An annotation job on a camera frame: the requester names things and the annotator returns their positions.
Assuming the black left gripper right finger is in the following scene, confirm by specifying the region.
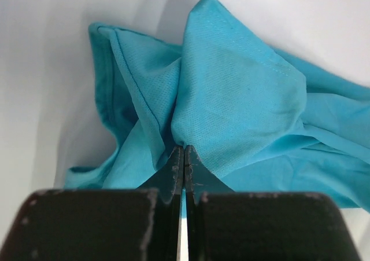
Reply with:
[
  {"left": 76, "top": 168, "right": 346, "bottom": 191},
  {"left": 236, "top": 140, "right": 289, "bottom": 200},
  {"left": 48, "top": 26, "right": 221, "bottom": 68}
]
[{"left": 184, "top": 146, "right": 360, "bottom": 260}]

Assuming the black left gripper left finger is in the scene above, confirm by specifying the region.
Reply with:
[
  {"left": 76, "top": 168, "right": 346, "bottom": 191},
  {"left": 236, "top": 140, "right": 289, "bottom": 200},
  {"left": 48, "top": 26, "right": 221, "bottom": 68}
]
[{"left": 11, "top": 146, "right": 184, "bottom": 260}]

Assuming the teal t shirt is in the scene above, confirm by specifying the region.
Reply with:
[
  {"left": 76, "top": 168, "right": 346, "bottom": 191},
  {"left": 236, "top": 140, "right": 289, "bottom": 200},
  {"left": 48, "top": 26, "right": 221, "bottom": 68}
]
[{"left": 65, "top": 0, "right": 369, "bottom": 209}]

